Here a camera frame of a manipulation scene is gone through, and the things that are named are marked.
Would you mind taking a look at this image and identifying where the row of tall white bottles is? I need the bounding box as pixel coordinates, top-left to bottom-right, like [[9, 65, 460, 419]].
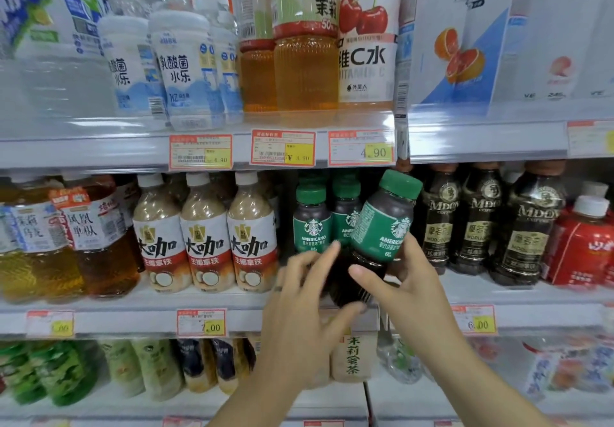
[[393, 0, 614, 118]]

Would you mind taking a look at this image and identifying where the row of amber tea bottles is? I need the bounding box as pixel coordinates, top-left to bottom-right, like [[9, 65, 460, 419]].
[[0, 175, 145, 304]]

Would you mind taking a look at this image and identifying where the brown-capped dark coffee bottle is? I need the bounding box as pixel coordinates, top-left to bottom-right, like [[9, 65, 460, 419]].
[[448, 162, 505, 277], [489, 159, 568, 288], [421, 162, 462, 275]]

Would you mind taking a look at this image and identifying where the pink cherry-label drink bottle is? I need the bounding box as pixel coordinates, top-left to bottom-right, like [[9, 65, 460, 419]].
[[335, 0, 404, 109]]

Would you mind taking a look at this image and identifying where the person's right forearm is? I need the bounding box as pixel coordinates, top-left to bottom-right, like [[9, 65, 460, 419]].
[[417, 330, 555, 427]]

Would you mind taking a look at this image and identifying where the store shelving unit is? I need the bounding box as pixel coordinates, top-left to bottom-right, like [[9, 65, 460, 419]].
[[0, 0, 614, 427]]

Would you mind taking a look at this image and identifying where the red bottle white cap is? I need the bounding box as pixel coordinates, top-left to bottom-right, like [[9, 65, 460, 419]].
[[542, 195, 614, 290], [580, 180, 611, 200]]

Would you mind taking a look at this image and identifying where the row of clear water bottles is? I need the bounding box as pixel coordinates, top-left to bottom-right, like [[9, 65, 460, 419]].
[[0, 0, 118, 121]]

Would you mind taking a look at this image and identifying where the green-capped dark coffee bottle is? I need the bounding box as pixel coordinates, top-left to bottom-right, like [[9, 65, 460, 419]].
[[328, 169, 424, 309]]

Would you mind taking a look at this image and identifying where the bright green drink bottle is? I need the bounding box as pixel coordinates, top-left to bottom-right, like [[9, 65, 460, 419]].
[[0, 343, 49, 406], [28, 340, 99, 407]]

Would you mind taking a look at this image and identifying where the person's left forearm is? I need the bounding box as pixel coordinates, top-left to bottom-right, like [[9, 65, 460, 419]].
[[206, 373, 336, 427]]

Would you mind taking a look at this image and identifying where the clear bottle colourful label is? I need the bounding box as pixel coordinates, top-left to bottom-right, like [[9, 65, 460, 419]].
[[376, 330, 423, 385], [468, 338, 500, 363]]

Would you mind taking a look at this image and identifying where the white blue drink bottle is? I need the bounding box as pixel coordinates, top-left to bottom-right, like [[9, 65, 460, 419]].
[[523, 352, 562, 401]]

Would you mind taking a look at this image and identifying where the row of Starbucks bottles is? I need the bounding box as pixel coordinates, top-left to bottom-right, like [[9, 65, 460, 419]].
[[292, 170, 363, 255]]

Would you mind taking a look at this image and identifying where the person's left hand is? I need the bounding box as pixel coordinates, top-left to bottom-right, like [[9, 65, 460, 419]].
[[261, 239, 368, 394]]

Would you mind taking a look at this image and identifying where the person's right hand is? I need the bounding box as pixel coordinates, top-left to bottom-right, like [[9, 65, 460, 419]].
[[347, 232, 461, 353]]

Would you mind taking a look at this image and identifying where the tall tea bottle red band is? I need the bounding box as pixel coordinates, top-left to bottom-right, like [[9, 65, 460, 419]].
[[230, 0, 279, 114], [271, 0, 342, 112]]

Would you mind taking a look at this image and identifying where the yellow bottle dark label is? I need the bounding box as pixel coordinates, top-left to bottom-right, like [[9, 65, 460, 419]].
[[210, 339, 240, 396], [177, 339, 219, 394], [232, 339, 258, 375]]

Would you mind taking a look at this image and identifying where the row of white blue-label bottles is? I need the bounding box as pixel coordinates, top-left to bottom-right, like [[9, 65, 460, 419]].
[[98, 0, 243, 131]]

